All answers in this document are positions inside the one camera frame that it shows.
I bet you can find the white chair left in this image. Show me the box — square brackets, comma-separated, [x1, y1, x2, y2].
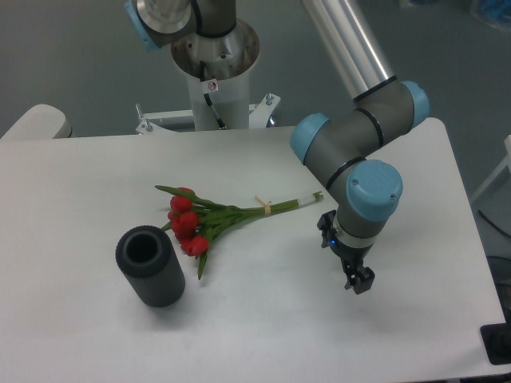
[1, 104, 73, 142]

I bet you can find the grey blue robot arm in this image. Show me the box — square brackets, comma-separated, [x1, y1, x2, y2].
[125, 1, 430, 294]

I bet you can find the red tulip bouquet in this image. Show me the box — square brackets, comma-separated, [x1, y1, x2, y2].
[155, 185, 323, 278]

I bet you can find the white furniture right edge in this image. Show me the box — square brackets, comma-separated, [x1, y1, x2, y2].
[469, 136, 510, 206]

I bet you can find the dark grey ribbed vase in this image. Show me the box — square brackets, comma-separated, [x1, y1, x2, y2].
[115, 225, 185, 307]

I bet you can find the black device table corner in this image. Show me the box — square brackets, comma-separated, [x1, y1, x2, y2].
[480, 323, 510, 365]

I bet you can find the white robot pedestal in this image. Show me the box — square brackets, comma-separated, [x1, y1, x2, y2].
[136, 19, 280, 134]

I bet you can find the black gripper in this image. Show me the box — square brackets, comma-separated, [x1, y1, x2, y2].
[317, 210, 375, 294]

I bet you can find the blue object top right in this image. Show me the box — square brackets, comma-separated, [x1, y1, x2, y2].
[476, 0, 510, 30]

